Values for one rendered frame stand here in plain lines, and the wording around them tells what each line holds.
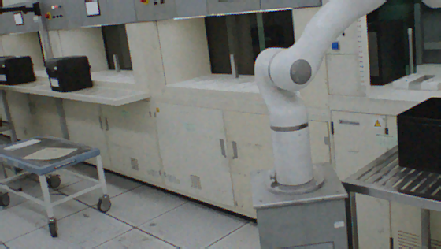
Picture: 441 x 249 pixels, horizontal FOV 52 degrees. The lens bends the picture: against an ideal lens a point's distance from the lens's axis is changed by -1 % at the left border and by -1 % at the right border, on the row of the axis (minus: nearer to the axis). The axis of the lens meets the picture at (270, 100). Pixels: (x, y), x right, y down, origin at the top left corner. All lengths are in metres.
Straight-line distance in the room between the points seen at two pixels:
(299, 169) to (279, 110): 0.19
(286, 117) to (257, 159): 1.26
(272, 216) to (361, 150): 0.87
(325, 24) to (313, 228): 0.60
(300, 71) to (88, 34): 3.42
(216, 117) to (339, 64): 0.95
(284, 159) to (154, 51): 1.88
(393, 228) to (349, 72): 0.74
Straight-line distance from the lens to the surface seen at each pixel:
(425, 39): 2.85
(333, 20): 1.39
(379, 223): 2.24
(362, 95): 2.06
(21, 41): 5.87
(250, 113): 2.51
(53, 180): 4.18
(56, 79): 3.88
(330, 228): 1.40
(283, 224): 1.37
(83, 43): 4.49
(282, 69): 1.26
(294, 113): 1.33
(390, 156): 1.64
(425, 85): 2.12
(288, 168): 1.38
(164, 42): 3.10
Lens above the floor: 1.33
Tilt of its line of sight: 12 degrees down
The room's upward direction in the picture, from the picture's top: 6 degrees counter-clockwise
